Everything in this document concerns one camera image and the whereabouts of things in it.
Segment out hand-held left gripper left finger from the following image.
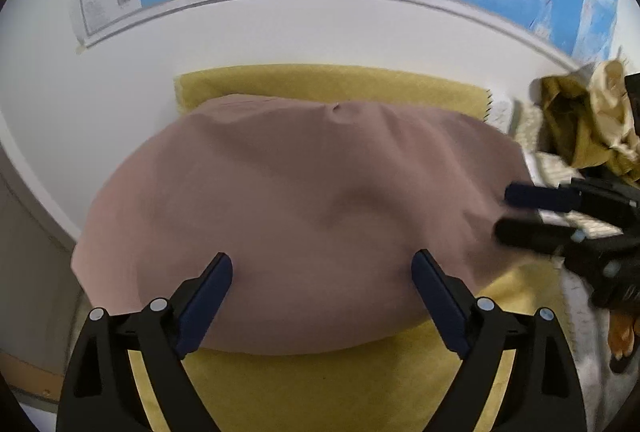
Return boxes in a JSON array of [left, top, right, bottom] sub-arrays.
[[56, 252, 233, 432]]

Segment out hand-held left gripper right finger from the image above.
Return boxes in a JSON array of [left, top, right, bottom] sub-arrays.
[[411, 249, 588, 432]]

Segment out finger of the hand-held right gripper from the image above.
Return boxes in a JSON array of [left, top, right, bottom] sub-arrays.
[[504, 182, 583, 213], [494, 218, 586, 258]]

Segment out pink hoodie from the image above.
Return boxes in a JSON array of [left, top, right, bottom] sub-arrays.
[[70, 94, 538, 355]]

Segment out person's right hand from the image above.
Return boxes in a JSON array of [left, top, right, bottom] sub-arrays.
[[607, 309, 640, 375]]

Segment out olive green garment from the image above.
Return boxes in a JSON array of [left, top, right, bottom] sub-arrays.
[[540, 74, 640, 185]]

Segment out beige garment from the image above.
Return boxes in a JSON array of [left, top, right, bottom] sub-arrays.
[[587, 59, 638, 153]]

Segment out yellow table mat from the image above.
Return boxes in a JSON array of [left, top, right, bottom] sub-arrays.
[[127, 64, 568, 432]]

